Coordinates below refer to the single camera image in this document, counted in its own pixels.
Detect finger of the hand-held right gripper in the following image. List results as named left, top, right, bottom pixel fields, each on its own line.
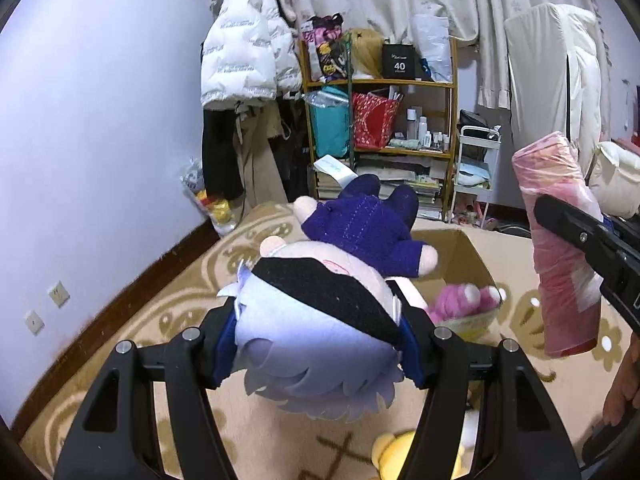
left=532, top=193, right=621, bottom=277

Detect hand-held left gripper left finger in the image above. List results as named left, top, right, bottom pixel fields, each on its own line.
left=54, top=296, right=239, bottom=480

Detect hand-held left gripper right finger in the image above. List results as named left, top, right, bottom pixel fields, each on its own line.
left=387, top=280, right=584, bottom=480

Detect pink bubble-wrapped box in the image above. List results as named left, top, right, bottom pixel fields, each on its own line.
left=511, top=130, right=604, bottom=359

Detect pink plush bear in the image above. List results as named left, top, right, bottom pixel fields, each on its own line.
left=427, top=282, right=506, bottom=325

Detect yellow plush toy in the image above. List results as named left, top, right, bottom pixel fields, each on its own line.
left=372, top=426, right=482, bottom=480

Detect white-haired plush doll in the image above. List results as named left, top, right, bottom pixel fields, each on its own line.
left=217, top=155, right=440, bottom=421

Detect printed cardboard box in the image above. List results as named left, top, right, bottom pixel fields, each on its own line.
left=407, top=226, right=507, bottom=357

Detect person's right hand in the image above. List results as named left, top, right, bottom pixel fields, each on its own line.
left=602, top=332, right=640, bottom=426

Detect white trolley cart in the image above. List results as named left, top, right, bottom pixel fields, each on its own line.
left=449, top=124, right=503, bottom=224

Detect clear plastic bag of toys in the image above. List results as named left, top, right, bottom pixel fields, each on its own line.
left=179, top=157, right=239, bottom=237

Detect large pile of books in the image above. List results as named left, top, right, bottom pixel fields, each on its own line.
left=372, top=152, right=451, bottom=222

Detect group of cosmetic bottles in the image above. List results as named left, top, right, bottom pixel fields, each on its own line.
left=404, top=107, right=454, bottom=154

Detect small stack of books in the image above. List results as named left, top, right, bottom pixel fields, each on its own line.
left=313, top=159, right=352, bottom=202

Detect beige hanging coat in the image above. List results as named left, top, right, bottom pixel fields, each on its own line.
left=232, top=102, right=289, bottom=212

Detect black hanging coat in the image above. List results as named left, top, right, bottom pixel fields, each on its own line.
left=201, top=107, right=246, bottom=202

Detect dark hanging garment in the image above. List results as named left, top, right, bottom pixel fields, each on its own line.
left=272, top=92, right=314, bottom=204

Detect wooden shelf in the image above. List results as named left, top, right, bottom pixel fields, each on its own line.
left=298, top=34, right=460, bottom=224

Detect red patterned bag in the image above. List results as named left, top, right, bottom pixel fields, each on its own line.
left=351, top=90, right=403, bottom=150

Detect white plastic bag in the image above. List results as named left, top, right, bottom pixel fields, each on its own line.
left=410, top=13, right=451, bottom=84

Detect black cardboard box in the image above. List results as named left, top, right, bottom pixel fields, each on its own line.
left=382, top=43, right=419, bottom=81

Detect teal bag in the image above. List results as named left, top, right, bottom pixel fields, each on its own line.
left=305, top=87, right=351, bottom=159

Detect blonde wig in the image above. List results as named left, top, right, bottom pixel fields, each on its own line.
left=345, top=27, right=389, bottom=81

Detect black pink printed bag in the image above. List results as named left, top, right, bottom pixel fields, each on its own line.
left=302, top=14, right=351, bottom=84

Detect white puffer jacket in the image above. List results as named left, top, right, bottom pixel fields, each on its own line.
left=199, top=0, right=304, bottom=111

